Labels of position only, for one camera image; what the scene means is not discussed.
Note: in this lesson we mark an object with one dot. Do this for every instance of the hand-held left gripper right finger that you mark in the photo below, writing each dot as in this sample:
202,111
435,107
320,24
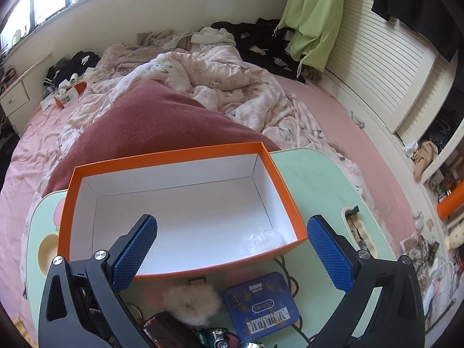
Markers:
330,253

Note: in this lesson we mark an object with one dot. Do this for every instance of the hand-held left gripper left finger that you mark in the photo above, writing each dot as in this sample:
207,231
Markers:
136,250

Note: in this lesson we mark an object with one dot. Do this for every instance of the orange cardboard box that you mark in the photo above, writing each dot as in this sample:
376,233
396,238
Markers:
181,206

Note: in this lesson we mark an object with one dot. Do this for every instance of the blue tin case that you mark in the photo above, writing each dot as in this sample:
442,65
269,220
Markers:
261,304

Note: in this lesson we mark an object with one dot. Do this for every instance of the green cartoon desktop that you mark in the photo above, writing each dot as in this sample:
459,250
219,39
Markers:
311,177

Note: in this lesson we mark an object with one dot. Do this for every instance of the clear plastic bag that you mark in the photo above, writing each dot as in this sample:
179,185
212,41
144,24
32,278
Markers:
261,241

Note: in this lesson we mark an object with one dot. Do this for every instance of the beige fluffy pompom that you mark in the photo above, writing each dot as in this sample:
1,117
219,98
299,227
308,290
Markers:
192,302

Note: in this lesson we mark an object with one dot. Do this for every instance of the green toy car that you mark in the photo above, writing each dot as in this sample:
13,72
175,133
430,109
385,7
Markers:
214,335

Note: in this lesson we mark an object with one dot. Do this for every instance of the maroon pillow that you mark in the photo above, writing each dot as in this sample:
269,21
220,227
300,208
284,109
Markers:
152,123

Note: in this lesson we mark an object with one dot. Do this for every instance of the orange cylinder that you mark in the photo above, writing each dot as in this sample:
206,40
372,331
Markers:
451,206

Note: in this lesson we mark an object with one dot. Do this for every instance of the beige crumpled cloth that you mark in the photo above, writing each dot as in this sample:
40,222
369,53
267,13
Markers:
424,156

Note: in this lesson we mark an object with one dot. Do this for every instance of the pink bed sheet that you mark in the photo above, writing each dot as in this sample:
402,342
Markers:
326,116

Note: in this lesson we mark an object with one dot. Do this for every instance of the orange white packet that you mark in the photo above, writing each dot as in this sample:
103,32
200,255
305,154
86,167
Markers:
69,94

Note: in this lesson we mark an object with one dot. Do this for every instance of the white bedside drawer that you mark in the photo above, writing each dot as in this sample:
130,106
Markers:
14,99

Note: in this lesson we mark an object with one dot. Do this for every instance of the pink floral blanket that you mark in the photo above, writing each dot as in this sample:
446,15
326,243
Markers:
224,76

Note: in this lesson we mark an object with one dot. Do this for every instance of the black striped garment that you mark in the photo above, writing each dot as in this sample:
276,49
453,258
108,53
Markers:
72,63

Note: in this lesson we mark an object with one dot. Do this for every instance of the white louvered closet doors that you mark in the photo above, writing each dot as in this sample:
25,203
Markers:
380,61

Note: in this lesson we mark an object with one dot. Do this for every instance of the beige fuzzy cloth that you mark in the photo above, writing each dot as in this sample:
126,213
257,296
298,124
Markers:
159,38

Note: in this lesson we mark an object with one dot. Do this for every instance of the pile of black clothes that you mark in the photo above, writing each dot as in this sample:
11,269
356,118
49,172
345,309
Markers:
253,43

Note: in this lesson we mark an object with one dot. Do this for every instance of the white cloth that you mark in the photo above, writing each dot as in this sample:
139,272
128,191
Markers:
214,36

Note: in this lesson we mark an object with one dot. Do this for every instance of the light green hanging garment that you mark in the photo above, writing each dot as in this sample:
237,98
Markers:
311,14

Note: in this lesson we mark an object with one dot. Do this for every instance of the bright window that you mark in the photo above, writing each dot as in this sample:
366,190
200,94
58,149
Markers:
47,3

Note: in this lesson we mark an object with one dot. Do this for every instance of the black hanging garment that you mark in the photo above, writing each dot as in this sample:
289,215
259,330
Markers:
417,0

